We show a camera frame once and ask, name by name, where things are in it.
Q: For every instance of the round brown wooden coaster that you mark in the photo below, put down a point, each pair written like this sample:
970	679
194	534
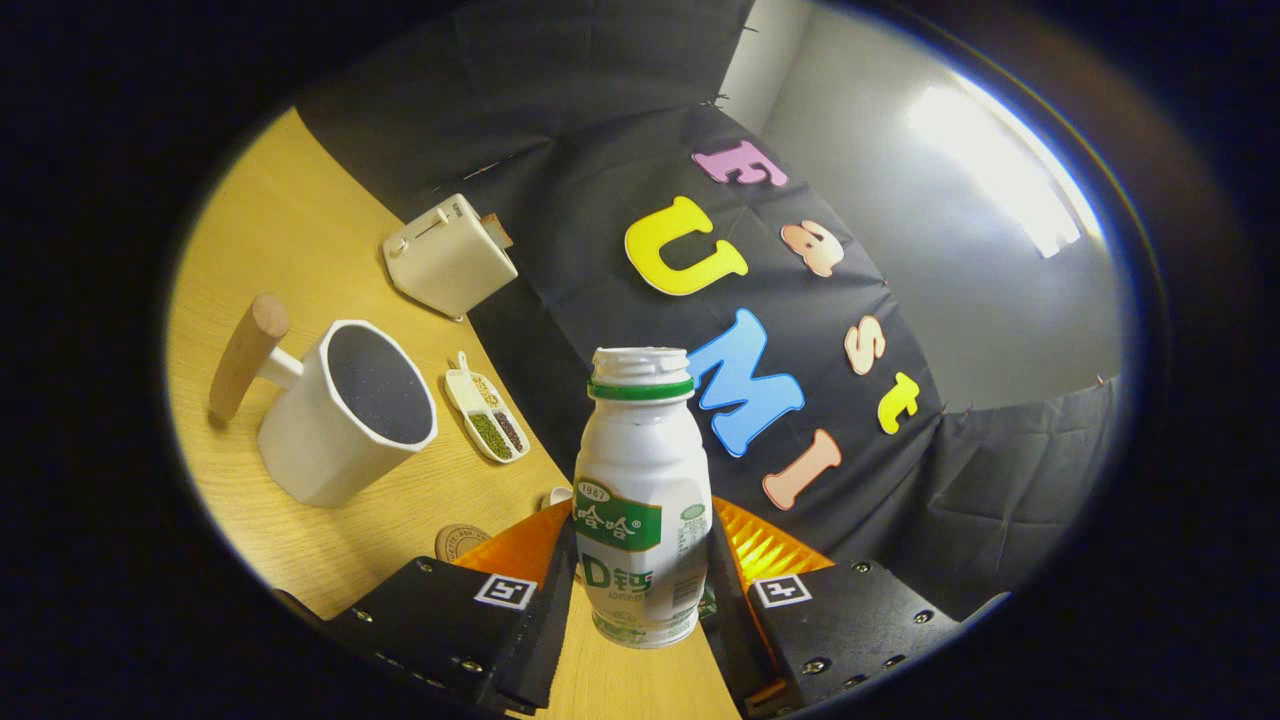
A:
458	543

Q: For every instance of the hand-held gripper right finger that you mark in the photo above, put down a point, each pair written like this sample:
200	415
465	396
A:
850	625

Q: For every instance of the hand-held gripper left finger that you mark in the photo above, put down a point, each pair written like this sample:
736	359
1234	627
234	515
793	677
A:
440	620

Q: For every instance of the cream toaster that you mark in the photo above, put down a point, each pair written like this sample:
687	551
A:
445	260

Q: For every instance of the white juice bottle green label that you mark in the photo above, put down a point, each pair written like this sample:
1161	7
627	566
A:
640	470

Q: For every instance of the wooden table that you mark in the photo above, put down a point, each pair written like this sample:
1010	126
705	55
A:
280	230

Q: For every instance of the small white divided dish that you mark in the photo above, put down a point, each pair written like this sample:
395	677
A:
487	410

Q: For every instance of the bread slice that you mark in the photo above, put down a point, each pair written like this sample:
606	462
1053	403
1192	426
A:
497	232

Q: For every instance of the black backdrop cloth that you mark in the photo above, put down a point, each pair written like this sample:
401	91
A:
600	150

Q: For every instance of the white round plate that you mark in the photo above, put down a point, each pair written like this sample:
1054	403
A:
557	496

